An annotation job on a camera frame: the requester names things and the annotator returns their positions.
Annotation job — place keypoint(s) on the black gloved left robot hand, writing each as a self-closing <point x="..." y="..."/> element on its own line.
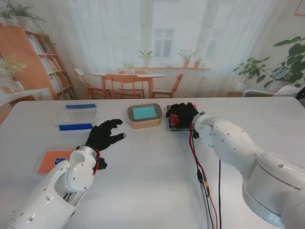
<point x="102" y="137"/>

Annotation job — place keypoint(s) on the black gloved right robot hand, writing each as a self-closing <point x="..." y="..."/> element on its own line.
<point x="186" y="114"/>

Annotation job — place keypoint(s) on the black plastic tray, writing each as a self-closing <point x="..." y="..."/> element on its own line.
<point x="176" y="128"/>

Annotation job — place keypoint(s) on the brown kraft paper container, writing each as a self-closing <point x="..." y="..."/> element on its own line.
<point x="145" y="124"/>

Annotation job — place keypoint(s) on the clear lid with teal label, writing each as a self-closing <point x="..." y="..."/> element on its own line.
<point x="144" y="112"/>

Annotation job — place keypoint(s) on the clear lid with orange label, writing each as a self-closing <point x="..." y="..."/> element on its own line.
<point x="47" y="162"/>

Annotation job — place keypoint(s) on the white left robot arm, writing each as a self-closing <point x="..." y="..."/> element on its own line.
<point x="59" y="186"/>

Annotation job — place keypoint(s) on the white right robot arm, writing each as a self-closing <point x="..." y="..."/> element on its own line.
<point x="238" y="148"/>

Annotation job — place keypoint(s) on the clear container with blue clips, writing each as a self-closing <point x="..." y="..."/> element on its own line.
<point x="76" y="127"/>

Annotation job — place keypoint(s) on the printed room backdrop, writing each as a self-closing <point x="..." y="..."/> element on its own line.
<point x="166" y="23"/>

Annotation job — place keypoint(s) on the black stand clamp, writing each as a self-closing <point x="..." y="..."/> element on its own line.
<point x="301" y="94"/>

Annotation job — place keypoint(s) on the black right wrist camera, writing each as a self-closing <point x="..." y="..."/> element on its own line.
<point x="195" y="134"/>

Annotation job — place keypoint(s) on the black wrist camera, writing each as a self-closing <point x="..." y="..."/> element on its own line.
<point x="195" y="134"/>
<point x="102" y="164"/>

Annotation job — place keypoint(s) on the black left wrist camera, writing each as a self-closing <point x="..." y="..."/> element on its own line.
<point x="102" y="164"/>

